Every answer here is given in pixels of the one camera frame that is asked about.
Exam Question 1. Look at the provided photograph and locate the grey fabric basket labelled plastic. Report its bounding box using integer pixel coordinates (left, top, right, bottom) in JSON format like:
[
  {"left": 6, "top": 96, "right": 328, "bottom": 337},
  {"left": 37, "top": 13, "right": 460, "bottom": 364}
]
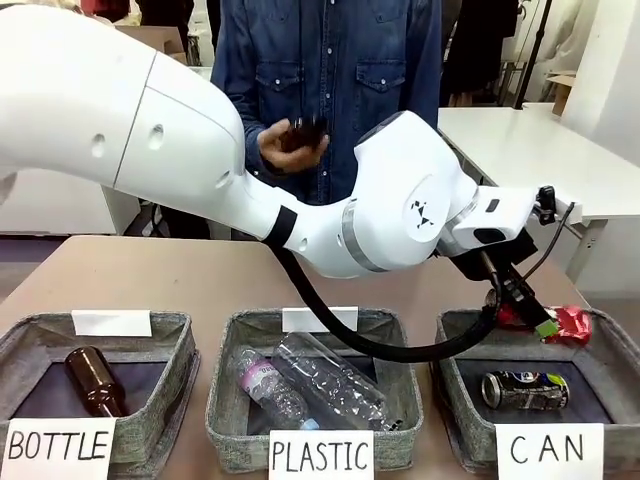
[{"left": 205, "top": 307, "right": 425, "bottom": 475}]

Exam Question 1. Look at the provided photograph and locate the white paper label PLASTIC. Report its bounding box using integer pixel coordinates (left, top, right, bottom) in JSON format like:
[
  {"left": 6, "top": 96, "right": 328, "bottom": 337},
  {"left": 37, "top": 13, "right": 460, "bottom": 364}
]
[{"left": 268, "top": 428, "right": 376, "bottom": 480}]

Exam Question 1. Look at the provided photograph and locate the white paper label BOTTLE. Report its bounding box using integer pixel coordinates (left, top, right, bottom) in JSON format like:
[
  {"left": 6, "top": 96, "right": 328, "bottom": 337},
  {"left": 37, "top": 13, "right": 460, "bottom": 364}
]
[{"left": 0, "top": 417, "right": 119, "bottom": 480}]

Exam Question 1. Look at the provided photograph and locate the black bag on floor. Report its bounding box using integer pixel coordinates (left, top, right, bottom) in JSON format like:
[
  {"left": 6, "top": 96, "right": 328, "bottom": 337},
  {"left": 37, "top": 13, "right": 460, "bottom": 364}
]
[{"left": 138, "top": 200, "right": 212, "bottom": 240}]

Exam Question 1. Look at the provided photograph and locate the crushed red can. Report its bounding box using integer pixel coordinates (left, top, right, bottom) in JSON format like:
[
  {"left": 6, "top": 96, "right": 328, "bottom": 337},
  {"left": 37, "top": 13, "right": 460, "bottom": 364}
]
[{"left": 495, "top": 303, "right": 594, "bottom": 347}]

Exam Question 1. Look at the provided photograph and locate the small plastic bottle pink label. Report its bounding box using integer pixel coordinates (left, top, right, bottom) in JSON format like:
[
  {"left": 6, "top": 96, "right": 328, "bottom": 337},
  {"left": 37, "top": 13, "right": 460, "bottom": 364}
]
[{"left": 234, "top": 347, "right": 322, "bottom": 433}]

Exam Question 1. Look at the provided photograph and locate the black drink can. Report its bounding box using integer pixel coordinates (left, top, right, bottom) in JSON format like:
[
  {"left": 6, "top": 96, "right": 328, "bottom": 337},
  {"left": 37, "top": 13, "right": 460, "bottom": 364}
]
[{"left": 480, "top": 370, "right": 572, "bottom": 413}]

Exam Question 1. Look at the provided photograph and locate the grey fabric basket labelled bottle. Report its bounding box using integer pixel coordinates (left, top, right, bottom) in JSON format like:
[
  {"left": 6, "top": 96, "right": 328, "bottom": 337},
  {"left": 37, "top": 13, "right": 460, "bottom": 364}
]
[{"left": 0, "top": 310, "right": 202, "bottom": 480}]

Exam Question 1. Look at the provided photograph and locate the brown glass bottle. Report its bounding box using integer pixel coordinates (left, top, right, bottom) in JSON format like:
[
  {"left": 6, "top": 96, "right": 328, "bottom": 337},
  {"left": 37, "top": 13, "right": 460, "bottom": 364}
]
[
  {"left": 281, "top": 115, "right": 330, "bottom": 152},
  {"left": 64, "top": 345, "right": 129, "bottom": 419}
]

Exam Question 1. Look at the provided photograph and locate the background person in dark clothes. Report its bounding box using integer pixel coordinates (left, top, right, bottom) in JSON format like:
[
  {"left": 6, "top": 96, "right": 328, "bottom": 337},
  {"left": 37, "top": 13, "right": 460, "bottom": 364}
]
[{"left": 439, "top": 0, "right": 521, "bottom": 107}]

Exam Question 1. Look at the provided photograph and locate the cardboard piece by wall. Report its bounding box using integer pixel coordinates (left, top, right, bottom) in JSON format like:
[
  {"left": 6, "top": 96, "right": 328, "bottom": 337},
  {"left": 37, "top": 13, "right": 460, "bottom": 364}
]
[{"left": 543, "top": 69, "right": 579, "bottom": 117}]

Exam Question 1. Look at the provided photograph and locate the person right forearm denim sleeve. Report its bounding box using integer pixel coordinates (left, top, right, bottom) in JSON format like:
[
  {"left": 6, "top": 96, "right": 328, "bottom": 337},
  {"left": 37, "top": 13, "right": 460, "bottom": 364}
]
[{"left": 241, "top": 115, "right": 272, "bottom": 175}]

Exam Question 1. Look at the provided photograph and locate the thin black camera cable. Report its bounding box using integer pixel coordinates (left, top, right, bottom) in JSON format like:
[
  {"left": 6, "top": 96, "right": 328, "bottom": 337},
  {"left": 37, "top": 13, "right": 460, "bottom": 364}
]
[{"left": 518, "top": 207, "right": 577, "bottom": 282}]

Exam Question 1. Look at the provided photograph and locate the grey fabric basket labelled can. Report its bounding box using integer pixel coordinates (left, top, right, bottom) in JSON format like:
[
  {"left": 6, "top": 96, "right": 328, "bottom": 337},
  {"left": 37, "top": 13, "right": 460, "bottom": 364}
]
[{"left": 430, "top": 305, "right": 640, "bottom": 476}]

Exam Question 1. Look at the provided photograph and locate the white table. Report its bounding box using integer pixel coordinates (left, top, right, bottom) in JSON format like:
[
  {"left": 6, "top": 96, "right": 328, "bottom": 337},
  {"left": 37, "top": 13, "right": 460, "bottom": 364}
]
[{"left": 436, "top": 101, "right": 640, "bottom": 297}]

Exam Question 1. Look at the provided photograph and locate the large clear plastic bottle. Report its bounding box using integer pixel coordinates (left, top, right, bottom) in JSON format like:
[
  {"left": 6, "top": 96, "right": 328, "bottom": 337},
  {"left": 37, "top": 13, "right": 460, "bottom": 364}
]
[{"left": 271, "top": 330, "right": 404, "bottom": 433}]

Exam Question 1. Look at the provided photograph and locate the person right hand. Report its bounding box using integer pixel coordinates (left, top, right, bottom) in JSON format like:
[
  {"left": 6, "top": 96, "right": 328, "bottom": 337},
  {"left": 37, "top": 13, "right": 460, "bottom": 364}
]
[{"left": 256, "top": 117, "right": 332, "bottom": 175}]

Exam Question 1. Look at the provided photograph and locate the person torso in denim shirt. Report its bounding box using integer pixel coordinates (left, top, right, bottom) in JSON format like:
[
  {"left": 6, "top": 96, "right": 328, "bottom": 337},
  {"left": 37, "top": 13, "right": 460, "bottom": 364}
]
[{"left": 209, "top": 0, "right": 444, "bottom": 207}]

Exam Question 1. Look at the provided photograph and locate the blank white card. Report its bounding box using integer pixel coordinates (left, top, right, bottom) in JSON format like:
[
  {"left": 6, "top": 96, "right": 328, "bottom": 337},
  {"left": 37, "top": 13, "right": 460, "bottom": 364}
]
[
  {"left": 70, "top": 308, "right": 153, "bottom": 338},
  {"left": 281, "top": 305, "right": 360, "bottom": 335}
]

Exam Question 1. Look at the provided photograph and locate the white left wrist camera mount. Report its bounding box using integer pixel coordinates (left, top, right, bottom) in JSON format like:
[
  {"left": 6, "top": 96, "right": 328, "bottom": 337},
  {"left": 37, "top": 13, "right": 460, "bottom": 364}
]
[{"left": 535, "top": 185, "right": 584, "bottom": 227}]

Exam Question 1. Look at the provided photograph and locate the background person in black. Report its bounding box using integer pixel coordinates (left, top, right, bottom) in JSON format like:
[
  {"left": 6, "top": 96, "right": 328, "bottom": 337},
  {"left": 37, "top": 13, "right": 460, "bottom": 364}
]
[{"left": 134, "top": 0, "right": 222, "bottom": 67}]

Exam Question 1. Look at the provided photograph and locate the thick black sleeved cable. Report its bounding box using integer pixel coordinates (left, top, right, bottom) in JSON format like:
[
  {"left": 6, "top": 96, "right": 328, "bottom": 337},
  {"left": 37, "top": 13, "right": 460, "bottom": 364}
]
[{"left": 268, "top": 242, "right": 503, "bottom": 365}]

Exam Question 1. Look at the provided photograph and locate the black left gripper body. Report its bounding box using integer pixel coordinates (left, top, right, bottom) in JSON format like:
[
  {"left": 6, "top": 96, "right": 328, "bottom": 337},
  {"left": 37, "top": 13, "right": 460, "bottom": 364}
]
[{"left": 461, "top": 227, "right": 540, "bottom": 287}]

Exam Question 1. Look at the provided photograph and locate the black tripod pole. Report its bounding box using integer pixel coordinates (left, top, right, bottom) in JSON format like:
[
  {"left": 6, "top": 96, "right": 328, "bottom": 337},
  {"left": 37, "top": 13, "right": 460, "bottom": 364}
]
[{"left": 516, "top": 0, "right": 554, "bottom": 109}]

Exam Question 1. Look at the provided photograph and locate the white paper label CAN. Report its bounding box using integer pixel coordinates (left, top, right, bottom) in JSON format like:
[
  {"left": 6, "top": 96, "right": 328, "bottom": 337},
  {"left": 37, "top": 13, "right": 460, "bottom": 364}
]
[{"left": 494, "top": 422, "right": 606, "bottom": 480}]

